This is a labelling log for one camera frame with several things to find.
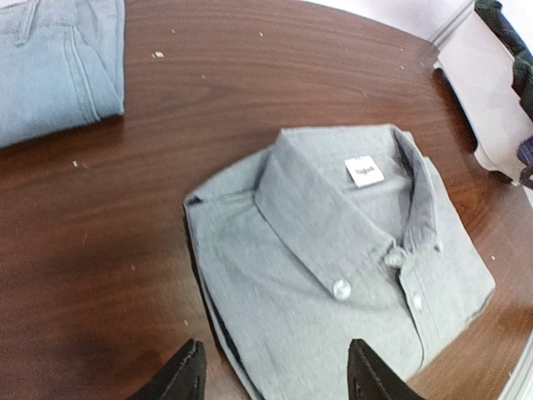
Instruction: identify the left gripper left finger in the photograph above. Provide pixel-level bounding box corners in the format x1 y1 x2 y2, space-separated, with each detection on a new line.
132 339 207 400

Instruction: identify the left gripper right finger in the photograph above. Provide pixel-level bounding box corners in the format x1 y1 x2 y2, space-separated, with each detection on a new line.
347 339 424 400

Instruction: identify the grey shirt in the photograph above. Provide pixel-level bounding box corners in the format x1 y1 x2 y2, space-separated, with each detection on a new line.
184 124 496 399

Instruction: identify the light blue denim skirt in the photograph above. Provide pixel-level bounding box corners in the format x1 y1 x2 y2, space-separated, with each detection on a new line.
1 0 126 148

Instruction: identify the white laundry bin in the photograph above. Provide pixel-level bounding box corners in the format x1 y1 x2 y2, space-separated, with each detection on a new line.
434 12 532 186

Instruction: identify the blue checked cloth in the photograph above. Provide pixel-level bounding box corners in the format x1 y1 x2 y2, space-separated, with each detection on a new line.
517 137 533 166

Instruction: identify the dark green plaid garment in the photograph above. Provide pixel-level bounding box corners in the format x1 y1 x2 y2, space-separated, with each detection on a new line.
474 0 532 119

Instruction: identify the right aluminium post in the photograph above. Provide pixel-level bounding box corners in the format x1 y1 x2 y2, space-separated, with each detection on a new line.
429 0 475 48

